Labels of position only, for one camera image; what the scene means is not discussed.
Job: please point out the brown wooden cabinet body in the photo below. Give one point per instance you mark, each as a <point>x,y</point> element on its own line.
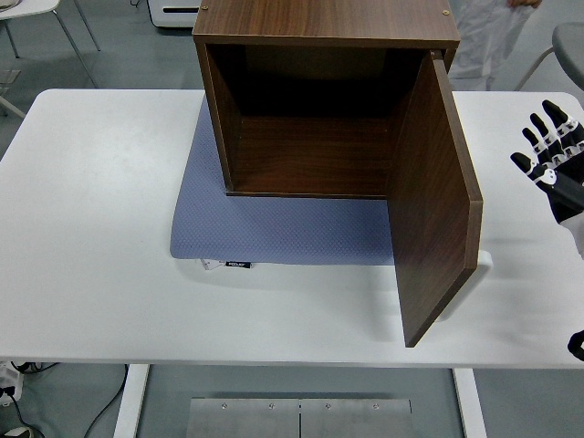
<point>319,18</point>

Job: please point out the black mat label tag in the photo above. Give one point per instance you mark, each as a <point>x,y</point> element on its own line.
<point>238,264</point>

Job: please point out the grey chair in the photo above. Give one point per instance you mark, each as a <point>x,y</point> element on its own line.
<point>570,43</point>

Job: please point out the white appliance box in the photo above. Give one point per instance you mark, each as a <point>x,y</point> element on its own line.
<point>173,13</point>

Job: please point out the brown wooden cabinet door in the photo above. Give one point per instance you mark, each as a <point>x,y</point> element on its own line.
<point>433,205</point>

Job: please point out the grey floor outlet cover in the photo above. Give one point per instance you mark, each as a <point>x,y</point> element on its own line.
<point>9,76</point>

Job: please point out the grey metal plate with screws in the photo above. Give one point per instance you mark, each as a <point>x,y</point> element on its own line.
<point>356,420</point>
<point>242,420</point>

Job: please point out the person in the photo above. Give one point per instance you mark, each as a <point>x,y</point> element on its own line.
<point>483,36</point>

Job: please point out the white chair with metal legs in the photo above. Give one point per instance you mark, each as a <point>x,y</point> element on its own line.
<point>27,7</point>

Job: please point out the white power strip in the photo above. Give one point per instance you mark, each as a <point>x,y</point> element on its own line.
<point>7,378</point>

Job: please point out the blue-grey textured mat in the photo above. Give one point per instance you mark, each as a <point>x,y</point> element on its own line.
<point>274,228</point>

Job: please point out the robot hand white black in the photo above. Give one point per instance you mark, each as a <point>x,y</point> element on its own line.
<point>566,196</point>

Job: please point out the white table leg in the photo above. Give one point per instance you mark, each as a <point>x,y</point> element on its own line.
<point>470,401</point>
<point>130,401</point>

